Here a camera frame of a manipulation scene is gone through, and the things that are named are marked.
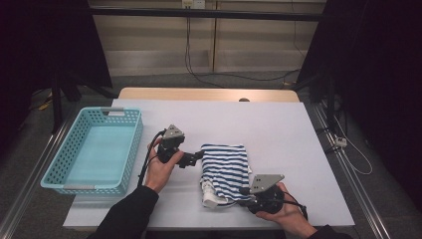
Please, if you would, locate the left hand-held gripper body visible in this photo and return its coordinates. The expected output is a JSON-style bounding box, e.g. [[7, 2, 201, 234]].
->
[[156, 123, 186, 164]]

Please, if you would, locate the blue white striped baby romper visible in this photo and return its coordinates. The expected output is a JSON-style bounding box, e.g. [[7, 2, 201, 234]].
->
[[199, 142, 253, 209]]

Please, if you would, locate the black power cable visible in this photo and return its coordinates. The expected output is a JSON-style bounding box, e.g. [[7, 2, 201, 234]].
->
[[184, 8, 302, 90]]

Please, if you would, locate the right hand-held gripper black cable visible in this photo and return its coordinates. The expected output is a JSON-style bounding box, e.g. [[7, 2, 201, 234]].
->
[[282, 190, 309, 221]]

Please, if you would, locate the hand-held gripper black cable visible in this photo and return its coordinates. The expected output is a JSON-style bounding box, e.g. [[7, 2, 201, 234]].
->
[[136, 129, 167, 187], [282, 190, 309, 221]]

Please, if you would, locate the person's left hand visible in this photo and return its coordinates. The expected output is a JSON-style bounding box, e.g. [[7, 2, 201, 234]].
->
[[144, 138, 184, 194]]

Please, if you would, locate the white cable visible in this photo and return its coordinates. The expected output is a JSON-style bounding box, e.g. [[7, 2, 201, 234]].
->
[[332, 114, 374, 176]]

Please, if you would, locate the metal floor rail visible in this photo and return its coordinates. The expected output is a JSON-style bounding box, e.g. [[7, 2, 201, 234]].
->
[[310, 101, 393, 239], [0, 113, 80, 239]]

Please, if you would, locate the black metal stand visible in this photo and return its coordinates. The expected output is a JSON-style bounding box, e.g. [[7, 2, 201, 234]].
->
[[292, 71, 336, 134], [49, 71, 117, 134]]

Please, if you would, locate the black curtain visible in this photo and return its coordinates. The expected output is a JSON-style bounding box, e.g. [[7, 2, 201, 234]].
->
[[0, 0, 112, 160], [297, 0, 422, 203]]

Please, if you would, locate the person's right hand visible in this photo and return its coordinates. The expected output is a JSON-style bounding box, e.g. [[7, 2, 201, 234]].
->
[[255, 181, 317, 238]]

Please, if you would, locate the white wall socket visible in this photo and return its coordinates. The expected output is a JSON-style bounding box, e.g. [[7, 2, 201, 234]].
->
[[181, 0, 207, 10]]

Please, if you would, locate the thin black cable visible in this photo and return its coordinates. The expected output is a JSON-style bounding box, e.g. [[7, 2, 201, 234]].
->
[[291, 0, 311, 60]]

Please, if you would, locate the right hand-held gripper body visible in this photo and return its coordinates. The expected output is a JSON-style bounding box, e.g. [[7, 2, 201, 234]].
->
[[248, 173, 286, 215]]

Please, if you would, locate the light blue plastic basket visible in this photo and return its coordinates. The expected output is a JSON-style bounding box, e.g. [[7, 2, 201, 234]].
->
[[40, 106, 144, 197]]

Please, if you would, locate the left hand-held gripper black cable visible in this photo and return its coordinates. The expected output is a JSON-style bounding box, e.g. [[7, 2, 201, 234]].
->
[[136, 129, 167, 187]]

